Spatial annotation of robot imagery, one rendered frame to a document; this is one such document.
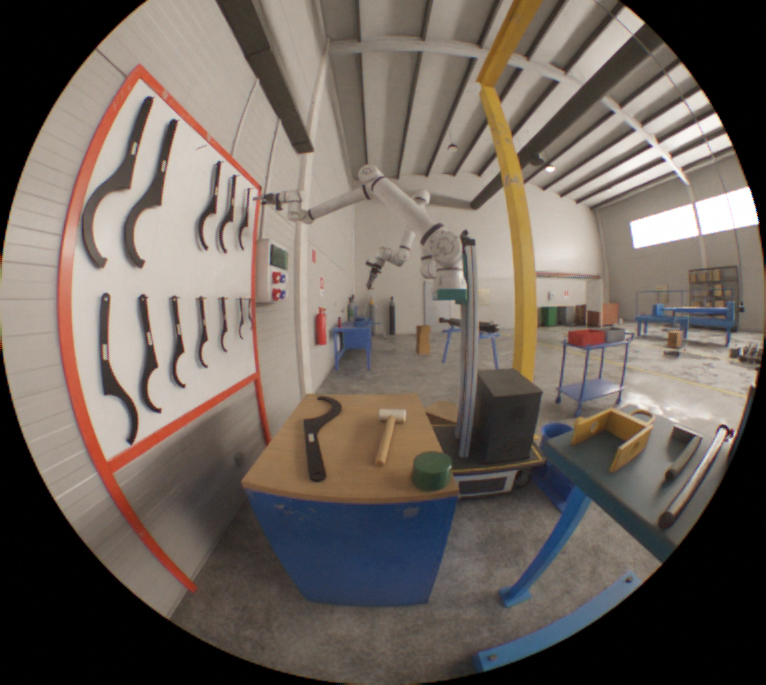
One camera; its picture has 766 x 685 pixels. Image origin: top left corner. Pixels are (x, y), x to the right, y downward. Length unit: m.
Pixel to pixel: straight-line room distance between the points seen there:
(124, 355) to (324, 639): 1.45
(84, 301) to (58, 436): 0.46
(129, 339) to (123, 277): 0.24
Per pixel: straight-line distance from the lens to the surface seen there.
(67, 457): 1.11
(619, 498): 0.56
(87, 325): 1.03
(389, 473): 0.72
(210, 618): 1.64
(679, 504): 0.55
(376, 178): 1.39
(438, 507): 0.71
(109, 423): 1.11
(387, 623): 1.46
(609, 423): 0.76
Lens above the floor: 1.42
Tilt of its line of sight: level
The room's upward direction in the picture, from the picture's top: 1 degrees counter-clockwise
